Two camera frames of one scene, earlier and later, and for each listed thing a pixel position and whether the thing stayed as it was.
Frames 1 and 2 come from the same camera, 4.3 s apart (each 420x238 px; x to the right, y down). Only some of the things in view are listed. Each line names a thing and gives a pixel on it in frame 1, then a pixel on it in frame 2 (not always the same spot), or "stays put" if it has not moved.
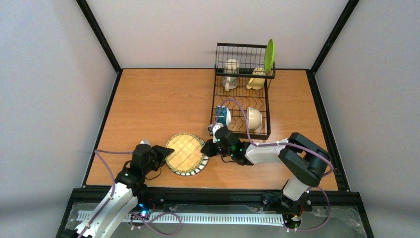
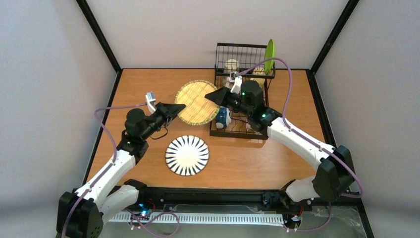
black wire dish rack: [240, 105] stays put
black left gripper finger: [165, 150] → [172, 109]
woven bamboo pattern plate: [187, 155] → [199, 110]
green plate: [269, 56] stays put
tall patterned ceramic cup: [231, 72] stays put
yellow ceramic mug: [257, 83] stays put
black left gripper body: [157, 156] → [165, 114]
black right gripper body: [211, 147] → [228, 97]
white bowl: [225, 116] stays put
